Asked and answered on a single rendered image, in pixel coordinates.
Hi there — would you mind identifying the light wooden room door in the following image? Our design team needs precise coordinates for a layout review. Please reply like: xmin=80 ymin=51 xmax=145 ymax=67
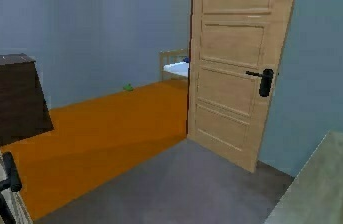
xmin=187 ymin=0 xmax=295 ymax=174

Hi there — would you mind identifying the dark brown wooden dresser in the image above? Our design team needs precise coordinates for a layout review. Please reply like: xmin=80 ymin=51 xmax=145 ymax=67
xmin=0 ymin=53 xmax=55 ymax=147

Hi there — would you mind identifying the light wooden bed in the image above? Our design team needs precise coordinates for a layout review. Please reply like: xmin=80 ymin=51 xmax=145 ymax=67
xmin=159 ymin=48 xmax=191 ymax=82

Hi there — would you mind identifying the black door handle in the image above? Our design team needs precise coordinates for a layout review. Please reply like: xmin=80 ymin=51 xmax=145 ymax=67
xmin=245 ymin=68 xmax=275 ymax=98
xmin=0 ymin=151 xmax=23 ymax=224

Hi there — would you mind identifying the grey-green sofa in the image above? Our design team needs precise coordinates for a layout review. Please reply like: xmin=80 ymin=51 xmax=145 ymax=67
xmin=264 ymin=130 xmax=343 ymax=224

